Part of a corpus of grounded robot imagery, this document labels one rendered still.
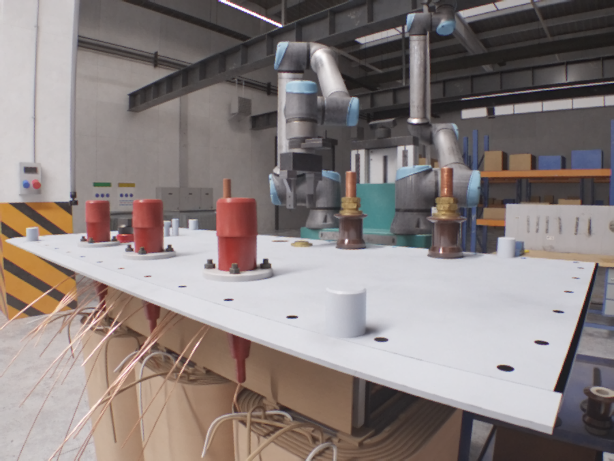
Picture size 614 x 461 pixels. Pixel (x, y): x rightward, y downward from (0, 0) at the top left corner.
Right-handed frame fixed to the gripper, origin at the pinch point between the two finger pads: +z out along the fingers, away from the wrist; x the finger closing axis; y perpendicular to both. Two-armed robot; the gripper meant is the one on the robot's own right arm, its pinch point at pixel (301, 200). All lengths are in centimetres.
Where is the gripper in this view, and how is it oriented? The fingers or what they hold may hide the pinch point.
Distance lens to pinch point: 112.2
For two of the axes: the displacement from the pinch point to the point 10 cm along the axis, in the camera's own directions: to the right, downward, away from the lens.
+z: 0.0, 10.0, 0.8
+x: -6.5, 0.6, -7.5
